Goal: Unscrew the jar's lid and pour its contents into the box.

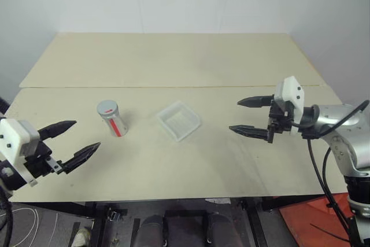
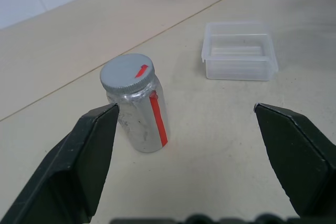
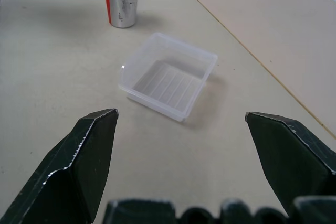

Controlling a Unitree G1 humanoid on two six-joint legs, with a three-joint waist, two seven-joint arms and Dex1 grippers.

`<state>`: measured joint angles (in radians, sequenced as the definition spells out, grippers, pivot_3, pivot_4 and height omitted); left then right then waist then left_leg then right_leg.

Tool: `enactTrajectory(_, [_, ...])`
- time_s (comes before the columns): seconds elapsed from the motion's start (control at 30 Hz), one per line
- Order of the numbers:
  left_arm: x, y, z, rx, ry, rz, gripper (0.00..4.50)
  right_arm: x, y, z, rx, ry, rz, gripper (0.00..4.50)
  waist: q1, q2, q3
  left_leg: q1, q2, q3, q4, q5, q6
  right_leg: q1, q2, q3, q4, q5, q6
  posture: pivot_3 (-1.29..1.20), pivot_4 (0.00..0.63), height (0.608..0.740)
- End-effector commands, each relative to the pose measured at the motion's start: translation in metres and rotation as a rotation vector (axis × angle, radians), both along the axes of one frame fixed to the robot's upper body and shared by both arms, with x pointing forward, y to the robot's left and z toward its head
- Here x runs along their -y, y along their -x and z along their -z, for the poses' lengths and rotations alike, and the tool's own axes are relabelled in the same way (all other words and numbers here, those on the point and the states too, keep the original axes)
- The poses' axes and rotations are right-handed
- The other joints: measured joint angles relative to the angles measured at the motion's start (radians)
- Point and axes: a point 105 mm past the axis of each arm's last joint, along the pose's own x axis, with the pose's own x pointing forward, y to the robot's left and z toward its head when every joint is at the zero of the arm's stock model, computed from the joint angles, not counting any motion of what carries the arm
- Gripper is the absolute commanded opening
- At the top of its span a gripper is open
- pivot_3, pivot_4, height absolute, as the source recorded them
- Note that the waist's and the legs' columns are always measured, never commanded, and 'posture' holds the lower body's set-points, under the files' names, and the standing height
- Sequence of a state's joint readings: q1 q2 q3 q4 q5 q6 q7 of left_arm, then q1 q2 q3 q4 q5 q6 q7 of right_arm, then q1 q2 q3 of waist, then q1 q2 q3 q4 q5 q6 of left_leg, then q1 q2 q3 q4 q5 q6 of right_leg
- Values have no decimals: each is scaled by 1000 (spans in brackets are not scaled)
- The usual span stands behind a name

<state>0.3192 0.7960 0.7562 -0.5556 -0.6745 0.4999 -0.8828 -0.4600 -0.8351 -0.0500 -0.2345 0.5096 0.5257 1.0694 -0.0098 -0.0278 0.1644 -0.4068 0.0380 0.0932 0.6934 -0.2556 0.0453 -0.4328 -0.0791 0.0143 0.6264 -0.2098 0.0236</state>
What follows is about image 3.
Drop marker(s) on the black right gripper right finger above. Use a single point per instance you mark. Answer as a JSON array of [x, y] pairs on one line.
[[291, 161]]

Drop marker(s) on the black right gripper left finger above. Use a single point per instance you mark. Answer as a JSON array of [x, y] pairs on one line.
[[65, 176]]

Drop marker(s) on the clear plastic square container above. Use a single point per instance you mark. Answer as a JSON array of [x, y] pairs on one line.
[[168, 79]]

